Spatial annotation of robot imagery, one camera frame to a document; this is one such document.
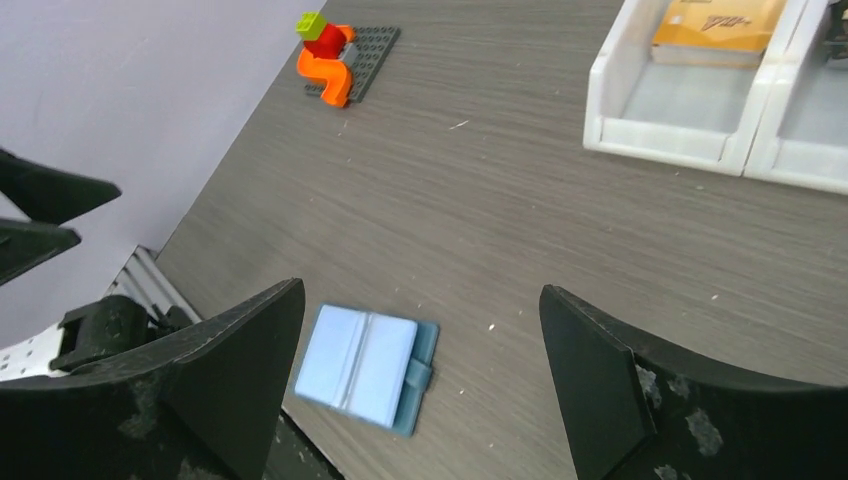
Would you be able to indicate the blue card holder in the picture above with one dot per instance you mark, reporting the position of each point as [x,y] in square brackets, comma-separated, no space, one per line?
[369,366]

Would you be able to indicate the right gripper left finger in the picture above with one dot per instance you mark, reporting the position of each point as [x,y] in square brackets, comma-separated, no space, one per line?
[200,403]

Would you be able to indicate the orange card stack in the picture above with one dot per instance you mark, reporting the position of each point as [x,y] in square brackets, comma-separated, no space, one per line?
[720,33]

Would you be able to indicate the orange curved toy piece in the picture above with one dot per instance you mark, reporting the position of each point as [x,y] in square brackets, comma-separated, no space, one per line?
[333,75]

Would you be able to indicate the white two-compartment tray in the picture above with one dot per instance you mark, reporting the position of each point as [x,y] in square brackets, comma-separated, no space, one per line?
[783,121]

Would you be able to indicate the grey toy block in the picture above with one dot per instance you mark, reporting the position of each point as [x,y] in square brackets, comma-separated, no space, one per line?
[348,55]

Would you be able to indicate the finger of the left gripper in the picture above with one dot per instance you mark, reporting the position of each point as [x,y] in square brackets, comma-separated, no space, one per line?
[49,195]
[25,245]

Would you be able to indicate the red toy block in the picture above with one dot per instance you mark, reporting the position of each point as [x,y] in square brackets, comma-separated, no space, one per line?
[325,42]

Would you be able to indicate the green toy cube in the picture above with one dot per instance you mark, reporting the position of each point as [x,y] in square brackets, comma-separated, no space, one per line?
[310,26]

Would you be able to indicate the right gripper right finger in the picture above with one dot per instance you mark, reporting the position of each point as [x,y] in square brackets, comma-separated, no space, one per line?
[637,406]

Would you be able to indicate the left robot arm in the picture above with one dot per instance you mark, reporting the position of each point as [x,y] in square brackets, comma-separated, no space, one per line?
[139,306]

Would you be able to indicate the grey building baseplate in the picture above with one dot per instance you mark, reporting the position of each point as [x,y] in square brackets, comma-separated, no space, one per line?
[373,44]

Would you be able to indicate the black card stack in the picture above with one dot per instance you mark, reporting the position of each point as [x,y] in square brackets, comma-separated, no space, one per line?
[836,36]

